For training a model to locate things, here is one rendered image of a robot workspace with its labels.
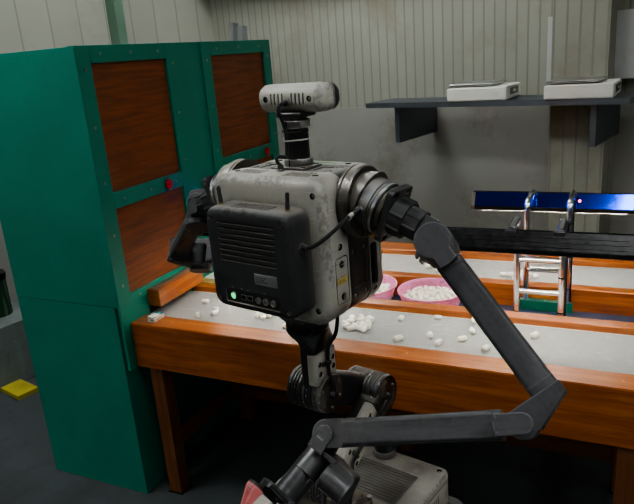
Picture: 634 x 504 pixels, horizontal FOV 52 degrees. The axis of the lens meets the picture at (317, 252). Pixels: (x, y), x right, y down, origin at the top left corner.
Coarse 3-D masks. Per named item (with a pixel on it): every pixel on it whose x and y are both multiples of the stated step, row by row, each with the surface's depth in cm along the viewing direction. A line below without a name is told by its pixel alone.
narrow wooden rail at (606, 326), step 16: (208, 288) 282; (368, 304) 250; (384, 304) 248; (400, 304) 246; (416, 304) 245; (432, 304) 244; (512, 320) 228; (528, 320) 225; (544, 320) 223; (560, 320) 222; (576, 320) 221; (592, 320) 220; (608, 320) 219
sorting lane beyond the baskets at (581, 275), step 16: (384, 256) 312; (400, 256) 310; (416, 272) 287; (432, 272) 285; (480, 272) 281; (496, 272) 279; (576, 272) 272; (592, 272) 270; (608, 272) 269; (624, 272) 268
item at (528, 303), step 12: (528, 192) 257; (576, 192) 250; (528, 204) 243; (528, 216) 244; (528, 228) 246; (528, 264) 250; (528, 276) 251; (528, 300) 254; (540, 300) 252; (552, 300) 252
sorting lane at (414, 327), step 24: (168, 312) 263; (192, 312) 261; (240, 312) 257; (360, 312) 248; (384, 312) 246; (336, 336) 229; (360, 336) 227; (384, 336) 226; (408, 336) 224; (456, 336) 221; (480, 336) 220; (528, 336) 217; (552, 336) 216; (576, 336) 215; (600, 336) 213; (624, 336) 212; (552, 360) 200; (576, 360) 199; (600, 360) 198; (624, 360) 197
